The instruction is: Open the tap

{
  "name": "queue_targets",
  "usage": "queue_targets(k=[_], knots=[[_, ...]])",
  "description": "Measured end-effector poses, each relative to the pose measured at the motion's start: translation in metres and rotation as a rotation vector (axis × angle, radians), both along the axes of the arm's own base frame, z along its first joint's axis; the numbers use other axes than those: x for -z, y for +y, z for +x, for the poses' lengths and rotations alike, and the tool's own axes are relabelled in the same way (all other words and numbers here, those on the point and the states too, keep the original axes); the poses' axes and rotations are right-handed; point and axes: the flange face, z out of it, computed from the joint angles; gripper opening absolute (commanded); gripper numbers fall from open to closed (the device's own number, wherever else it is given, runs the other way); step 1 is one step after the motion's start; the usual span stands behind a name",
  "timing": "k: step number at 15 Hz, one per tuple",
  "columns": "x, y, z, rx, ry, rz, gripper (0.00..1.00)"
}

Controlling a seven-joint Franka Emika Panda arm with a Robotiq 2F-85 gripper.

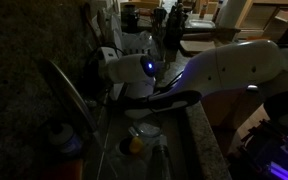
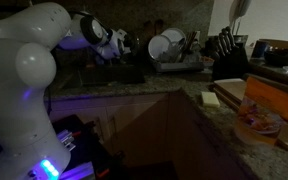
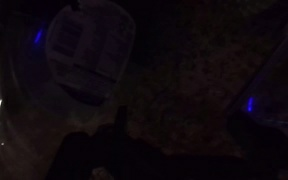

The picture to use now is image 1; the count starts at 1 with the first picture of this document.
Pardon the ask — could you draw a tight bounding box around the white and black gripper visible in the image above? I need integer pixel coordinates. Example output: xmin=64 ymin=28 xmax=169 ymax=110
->
xmin=95 ymin=46 xmax=120 ymax=82

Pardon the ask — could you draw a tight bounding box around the large white plate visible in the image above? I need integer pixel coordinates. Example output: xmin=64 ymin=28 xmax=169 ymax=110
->
xmin=109 ymin=12 xmax=126 ymax=52

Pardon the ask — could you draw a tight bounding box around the wooden spoon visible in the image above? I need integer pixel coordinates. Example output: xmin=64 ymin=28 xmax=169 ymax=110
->
xmin=96 ymin=7 xmax=109 ymax=44
xmin=80 ymin=2 xmax=102 ymax=48

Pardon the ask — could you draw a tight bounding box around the white bowl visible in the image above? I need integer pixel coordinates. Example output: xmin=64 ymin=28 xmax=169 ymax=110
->
xmin=132 ymin=120 xmax=164 ymax=139

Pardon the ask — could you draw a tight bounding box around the stainless steel sink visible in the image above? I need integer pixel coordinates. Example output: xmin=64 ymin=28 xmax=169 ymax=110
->
xmin=93 ymin=96 xmax=193 ymax=180

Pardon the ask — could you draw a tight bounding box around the clear baking tray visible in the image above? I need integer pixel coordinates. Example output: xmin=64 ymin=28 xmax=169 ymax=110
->
xmin=186 ymin=18 xmax=217 ymax=30

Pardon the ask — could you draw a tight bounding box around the wooden kitchen cabinet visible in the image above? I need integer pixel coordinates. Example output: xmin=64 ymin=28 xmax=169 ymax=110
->
xmin=200 ymin=87 xmax=268 ymax=158

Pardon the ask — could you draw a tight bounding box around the black arm cable sleeve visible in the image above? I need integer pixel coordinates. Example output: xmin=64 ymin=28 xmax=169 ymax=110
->
xmin=116 ymin=89 xmax=203 ymax=114

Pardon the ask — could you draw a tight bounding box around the aluminium profile rail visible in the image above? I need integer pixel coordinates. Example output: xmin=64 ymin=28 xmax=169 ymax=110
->
xmin=269 ymin=133 xmax=288 ymax=180

